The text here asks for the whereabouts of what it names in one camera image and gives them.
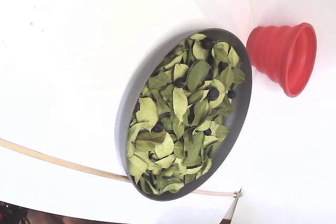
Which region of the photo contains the pile of green leaves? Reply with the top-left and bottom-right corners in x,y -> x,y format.
126,33 -> 246,195

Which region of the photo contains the long wooden dowel stick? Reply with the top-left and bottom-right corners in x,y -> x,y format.
0,137 -> 243,198

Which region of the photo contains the red collapsible silicone cup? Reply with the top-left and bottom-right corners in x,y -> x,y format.
246,22 -> 318,98

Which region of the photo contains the dark grey round bowl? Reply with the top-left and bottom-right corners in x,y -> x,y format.
114,28 -> 253,202

